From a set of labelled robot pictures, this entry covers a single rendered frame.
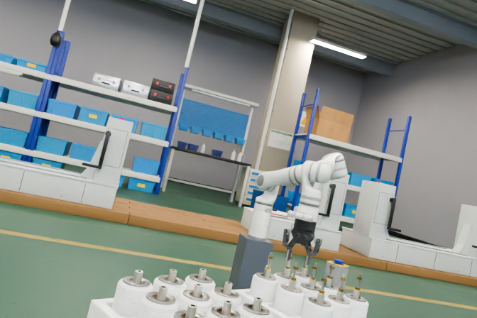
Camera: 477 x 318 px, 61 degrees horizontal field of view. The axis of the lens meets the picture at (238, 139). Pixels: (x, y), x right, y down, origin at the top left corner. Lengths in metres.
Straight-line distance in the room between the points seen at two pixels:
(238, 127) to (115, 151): 4.44
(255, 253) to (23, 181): 2.06
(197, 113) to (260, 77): 3.33
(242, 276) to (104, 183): 1.75
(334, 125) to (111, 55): 5.51
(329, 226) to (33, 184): 2.56
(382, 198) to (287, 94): 4.39
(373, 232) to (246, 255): 2.38
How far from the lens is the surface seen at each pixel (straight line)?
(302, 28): 8.55
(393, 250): 4.29
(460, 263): 4.83
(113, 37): 10.04
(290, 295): 1.45
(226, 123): 7.55
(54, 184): 3.42
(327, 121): 6.85
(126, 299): 1.16
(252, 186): 7.04
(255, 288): 1.53
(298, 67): 8.32
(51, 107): 6.15
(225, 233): 3.45
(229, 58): 10.24
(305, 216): 1.37
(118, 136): 3.43
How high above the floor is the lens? 0.61
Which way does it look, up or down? 4 degrees up
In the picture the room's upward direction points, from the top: 13 degrees clockwise
